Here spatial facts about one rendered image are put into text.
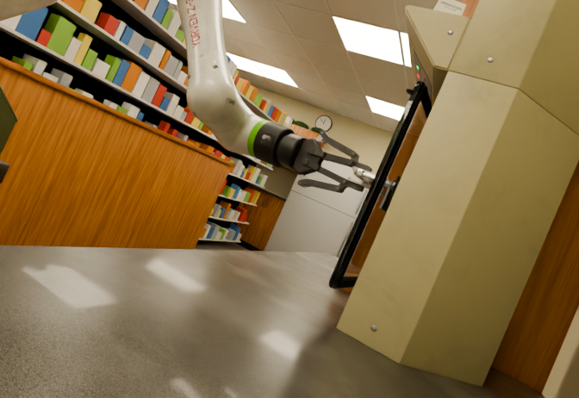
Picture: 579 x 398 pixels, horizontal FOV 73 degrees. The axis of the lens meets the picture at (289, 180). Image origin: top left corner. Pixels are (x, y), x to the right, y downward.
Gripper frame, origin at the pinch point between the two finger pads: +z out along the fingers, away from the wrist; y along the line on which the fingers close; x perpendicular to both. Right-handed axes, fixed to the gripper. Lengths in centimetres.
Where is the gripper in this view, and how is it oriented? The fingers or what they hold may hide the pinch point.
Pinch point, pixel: (367, 180)
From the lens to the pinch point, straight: 80.5
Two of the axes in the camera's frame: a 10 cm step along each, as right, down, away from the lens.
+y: 4.1, -9.1, 0.3
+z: 8.1, 3.5, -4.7
